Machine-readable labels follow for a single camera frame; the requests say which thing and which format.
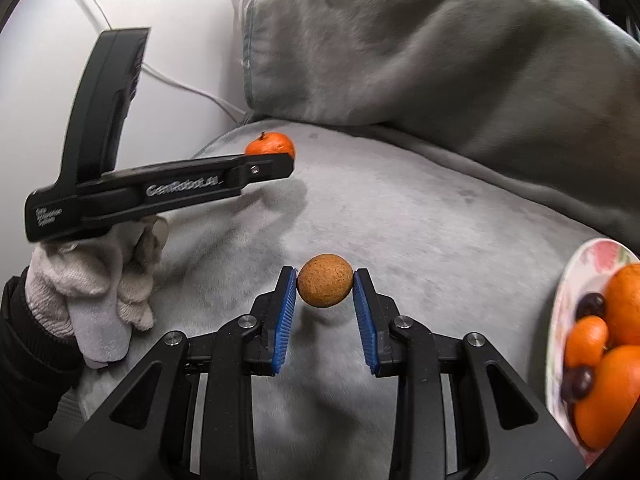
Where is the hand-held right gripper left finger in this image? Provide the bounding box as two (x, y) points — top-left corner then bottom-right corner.
(57, 266), (300, 480)

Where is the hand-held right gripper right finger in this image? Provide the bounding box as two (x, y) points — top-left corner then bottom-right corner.
(352, 268), (586, 480)

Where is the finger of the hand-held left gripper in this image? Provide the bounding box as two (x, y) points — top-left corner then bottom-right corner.
(222, 152), (296, 196)

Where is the round tangerine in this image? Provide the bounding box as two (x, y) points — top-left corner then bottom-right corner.
(244, 131), (296, 157)

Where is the brown longan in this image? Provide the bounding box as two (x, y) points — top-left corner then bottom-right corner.
(296, 254), (354, 309)

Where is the floral white plate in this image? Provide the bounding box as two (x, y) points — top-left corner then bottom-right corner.
(545, 238), (640, 471)

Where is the dark grape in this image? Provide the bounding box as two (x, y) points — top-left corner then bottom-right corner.
(575, 292), (607, 322)
(561, 366), (596, 403)

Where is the small oval kumquat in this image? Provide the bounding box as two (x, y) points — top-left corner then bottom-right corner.
(565, 316), (610, 367)

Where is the large smooth orange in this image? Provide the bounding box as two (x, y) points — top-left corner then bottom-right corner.
(574, 345), (640, 451)

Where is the person's left forearm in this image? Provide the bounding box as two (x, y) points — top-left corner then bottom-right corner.
(0, 267), (86, 461)

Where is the person's left hand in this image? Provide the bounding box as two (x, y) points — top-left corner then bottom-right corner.
(25, 215), (168, 368)

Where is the grey plush bed cover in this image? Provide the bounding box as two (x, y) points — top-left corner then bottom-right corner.
(75, 117), (608, 480)

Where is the grey blanket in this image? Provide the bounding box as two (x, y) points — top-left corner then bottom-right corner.
(241, 0), (640, 241)

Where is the speckled orange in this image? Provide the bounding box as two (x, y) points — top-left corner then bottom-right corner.
(603, 262), (640, 347)

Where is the thin white cable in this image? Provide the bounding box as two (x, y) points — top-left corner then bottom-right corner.
(142, 62), (248, 116)
(80, 0), (113, 31)

